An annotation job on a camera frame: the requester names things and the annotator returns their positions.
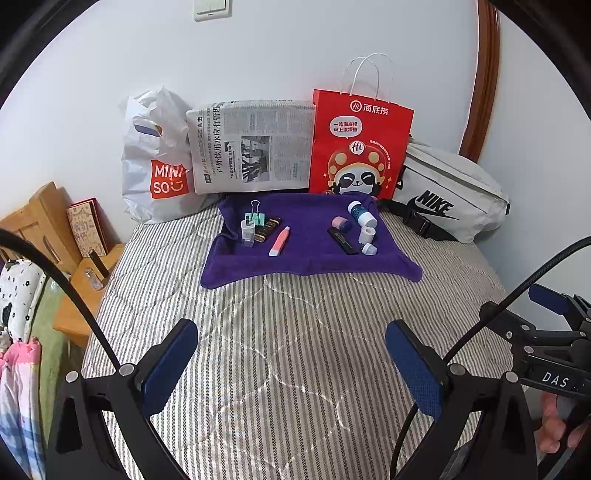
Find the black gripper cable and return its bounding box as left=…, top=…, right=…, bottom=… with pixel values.
left=0, top=229, right=164, bottom=480
left=397, top=237, right=591, bottom=480

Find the brown wooden door frame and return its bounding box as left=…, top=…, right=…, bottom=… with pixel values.
left=459, top=0, right=502, bottom=162

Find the white patterned cloth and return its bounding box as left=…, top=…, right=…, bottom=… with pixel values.
left=0, top=258, right=47, bottom=342

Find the pink printed cloth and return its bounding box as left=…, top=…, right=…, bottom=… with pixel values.
left=0, top=337, right=47, bottom=480

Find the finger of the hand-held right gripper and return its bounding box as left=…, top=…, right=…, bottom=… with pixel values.
left=529, top=284, right=591, bottom=322
left=479, top=301, right=574, bottom=348

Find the white plastic shopping bag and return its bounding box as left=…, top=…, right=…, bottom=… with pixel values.
left=121, top=86, right=220, bottom=224

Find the green cloth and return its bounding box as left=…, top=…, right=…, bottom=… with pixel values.
left=28, top=277, right=85, bottom=374

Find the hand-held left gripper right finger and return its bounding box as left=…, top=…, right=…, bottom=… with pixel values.
left=385, top=319, right=539, bottom=480

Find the white wall switch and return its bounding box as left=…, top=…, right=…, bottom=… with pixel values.
left=193, top=0, right=233, bottom=21

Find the pink highlighter pen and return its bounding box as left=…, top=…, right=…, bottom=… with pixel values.
left=269, top=226, right=291, bottom=257

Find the dark lipstick tube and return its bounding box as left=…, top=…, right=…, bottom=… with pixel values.
left=255, top=217, right=282, bottom=243

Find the striped bed cover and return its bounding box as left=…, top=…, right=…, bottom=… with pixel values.
left=81, top=203, right=527, bottom=480

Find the folded newspaper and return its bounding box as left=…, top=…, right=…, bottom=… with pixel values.
left=186, top=100, right=317, bottom=195

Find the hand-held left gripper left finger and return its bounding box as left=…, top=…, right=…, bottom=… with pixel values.
left=46, top=318, right=199, bottom=480

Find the green binder clip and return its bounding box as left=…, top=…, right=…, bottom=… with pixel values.
left=245, top=200, right=271, bottom=227

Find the red panda paper bag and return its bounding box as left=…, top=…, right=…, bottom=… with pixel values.
left=308, top=53, right=415, bottom=200

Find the wooden nightstand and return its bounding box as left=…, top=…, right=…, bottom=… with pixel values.
left=53, top=243, right=125, bottom=349

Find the illustrated book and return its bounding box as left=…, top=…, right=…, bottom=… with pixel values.
left=66, top=198, right=110, bottom=258

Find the person's right hand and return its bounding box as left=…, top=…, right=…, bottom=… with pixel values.
left=537, top=393, right=591, bottom=456

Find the black tube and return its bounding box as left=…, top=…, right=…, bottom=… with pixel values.
left=328, top=227, right=359, bottom=256

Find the white waist bag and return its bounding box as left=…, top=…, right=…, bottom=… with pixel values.
left=381, top=136, right=511, bottom=244

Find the purple towel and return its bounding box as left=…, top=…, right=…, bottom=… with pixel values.
left=201, top=193, right=423, bottom=289

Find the white bottle blue label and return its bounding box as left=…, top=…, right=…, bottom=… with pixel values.
left=348, top=200, right=376, bottom=227

